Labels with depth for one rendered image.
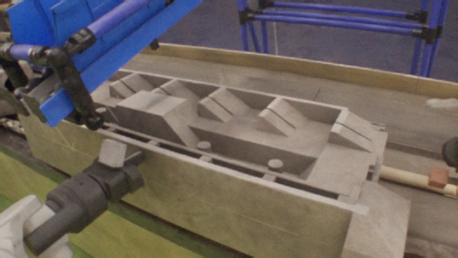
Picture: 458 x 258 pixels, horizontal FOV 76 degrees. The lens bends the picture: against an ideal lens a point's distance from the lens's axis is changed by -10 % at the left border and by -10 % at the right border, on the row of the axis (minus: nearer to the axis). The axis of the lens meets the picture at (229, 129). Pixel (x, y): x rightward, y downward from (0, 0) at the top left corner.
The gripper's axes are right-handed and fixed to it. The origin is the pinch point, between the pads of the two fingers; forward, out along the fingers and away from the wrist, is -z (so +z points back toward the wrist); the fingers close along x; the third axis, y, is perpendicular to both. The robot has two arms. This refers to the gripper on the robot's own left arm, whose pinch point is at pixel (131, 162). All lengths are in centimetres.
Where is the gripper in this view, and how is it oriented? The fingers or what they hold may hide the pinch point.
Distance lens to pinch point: 69.1
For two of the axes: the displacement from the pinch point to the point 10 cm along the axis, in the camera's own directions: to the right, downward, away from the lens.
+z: -5.0, 4.4, -7.5
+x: 8.7, 2.1, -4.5
